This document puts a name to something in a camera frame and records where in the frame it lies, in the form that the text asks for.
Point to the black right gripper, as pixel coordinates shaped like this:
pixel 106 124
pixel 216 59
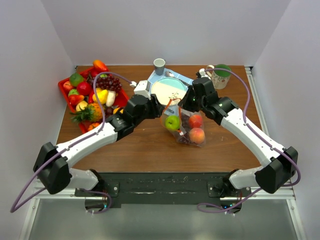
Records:
pixel 184 102

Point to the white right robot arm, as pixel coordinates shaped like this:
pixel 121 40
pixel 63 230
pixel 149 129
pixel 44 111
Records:
pixel 277 163

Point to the red strawberry fruit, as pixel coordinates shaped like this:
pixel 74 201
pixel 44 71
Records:
pixel 74 99

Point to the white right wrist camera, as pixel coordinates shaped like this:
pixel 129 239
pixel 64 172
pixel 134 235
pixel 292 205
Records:
pixel 202 73

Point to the green custard apple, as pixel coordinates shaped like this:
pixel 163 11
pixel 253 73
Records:
pixel 73 92

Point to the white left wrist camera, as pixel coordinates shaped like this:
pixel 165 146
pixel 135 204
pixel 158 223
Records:
pixel 143 88

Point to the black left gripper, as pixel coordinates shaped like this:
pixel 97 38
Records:
pixel 156 108

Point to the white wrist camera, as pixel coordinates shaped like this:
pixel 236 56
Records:
pixel 143 88
pixel 202 73

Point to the small pineapple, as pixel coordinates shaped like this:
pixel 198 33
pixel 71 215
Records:
pixel 91 113

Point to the dark purple plum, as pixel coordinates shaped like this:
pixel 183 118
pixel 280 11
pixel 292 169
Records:
pixel 108 111

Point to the grey paper cup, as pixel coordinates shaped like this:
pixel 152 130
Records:
pixel 159 66

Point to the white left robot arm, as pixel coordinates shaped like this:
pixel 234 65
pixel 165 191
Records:
pixel 54 166

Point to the red yellow apple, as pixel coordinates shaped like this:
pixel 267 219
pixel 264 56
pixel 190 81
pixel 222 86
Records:
pixel 195 121

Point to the yellow bell pepper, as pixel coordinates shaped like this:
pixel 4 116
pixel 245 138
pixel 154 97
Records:
pixel 102 95

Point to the metal spoon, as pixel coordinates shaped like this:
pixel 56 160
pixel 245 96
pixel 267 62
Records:
pixel 170 74

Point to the red apple at tray left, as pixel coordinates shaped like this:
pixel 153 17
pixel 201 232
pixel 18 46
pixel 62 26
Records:
pixel 67 86

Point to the green lime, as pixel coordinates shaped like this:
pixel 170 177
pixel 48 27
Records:
pixel 75 79

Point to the blue checked cloth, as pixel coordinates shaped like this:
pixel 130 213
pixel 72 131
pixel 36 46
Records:
pixel 153 77

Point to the clear zip bag orange zipper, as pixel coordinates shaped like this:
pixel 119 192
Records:
pixel 181 135

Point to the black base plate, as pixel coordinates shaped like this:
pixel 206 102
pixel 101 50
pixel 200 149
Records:
pixel 174 188

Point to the orange yellow mango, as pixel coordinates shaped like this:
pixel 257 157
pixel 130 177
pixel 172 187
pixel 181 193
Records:
pixel 118 110

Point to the orange peach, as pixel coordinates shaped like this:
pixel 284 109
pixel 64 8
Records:
pixel 197 135

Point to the dark red grape bunch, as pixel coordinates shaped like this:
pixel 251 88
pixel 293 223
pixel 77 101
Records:
pixel 107 82

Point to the red pomegranate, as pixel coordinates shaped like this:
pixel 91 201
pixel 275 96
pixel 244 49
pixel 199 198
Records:
pixel 94 72

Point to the floral mug green inside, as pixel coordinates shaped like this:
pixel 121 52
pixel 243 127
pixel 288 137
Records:
pixel 219 78

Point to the cream and teal plate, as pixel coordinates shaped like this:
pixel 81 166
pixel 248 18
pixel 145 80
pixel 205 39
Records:
pixel 169 89

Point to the small orange pumpkin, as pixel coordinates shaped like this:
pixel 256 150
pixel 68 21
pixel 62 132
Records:
pixel 93 126

